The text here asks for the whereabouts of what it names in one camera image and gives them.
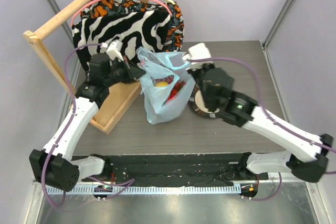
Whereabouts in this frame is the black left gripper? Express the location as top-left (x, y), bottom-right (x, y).
top-left (104, 55), bottom-right (146, 88)

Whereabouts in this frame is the light blue cartoon plastic bag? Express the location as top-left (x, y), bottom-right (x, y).
top-left (136, 47), bottom-right (195, 124)

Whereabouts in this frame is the yellow pear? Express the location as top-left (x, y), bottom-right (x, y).
top-left (155, 81), bottom-right (169, 88)

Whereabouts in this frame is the red yellow cherry bunch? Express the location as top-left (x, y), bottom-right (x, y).
top-left (169, 81), bottom-right (186, 99)

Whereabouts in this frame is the red apple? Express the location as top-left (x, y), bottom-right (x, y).
top-left (165, 96), bottom-right (176, 103)

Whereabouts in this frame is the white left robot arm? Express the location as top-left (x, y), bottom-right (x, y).
top-left (29, 53), bottom-right (145, 192)

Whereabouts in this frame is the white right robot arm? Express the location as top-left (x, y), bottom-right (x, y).
top-left (188, 63), bottom-right (333, 183)

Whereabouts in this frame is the black fruit plate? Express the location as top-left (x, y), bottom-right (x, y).
top-left (188, 85), bottom-right (218, 119)

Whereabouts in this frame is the wooden clothes rack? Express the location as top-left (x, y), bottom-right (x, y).
top-left (23, 0), bottom-right (142, 135)

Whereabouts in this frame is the zebra pattern fleece garment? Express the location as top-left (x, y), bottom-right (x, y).
top-left (72, 10), bottom-right (171, 63)

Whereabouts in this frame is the pink clothes hanger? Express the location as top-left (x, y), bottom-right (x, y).
top-left (70, 0), bottom-right (177, 26)

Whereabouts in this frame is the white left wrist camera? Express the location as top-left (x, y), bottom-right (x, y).
top-left (101, 40), bottom-right (124, 61)

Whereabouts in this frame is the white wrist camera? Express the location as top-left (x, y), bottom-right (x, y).
top-left (101, 40), bottom-right (124, 61)
top-left (182, 42), bottom-right (212, 63)

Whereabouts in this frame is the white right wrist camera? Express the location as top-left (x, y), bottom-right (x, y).
top-left (182, 42), bottom-right (212, 63)

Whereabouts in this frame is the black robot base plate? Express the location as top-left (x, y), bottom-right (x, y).
top-left (73, 153), bottom-right (268, 188)

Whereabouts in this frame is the white slotted cable duct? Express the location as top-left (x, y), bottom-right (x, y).
top-left (67, 184), bottom-right (241, 195)

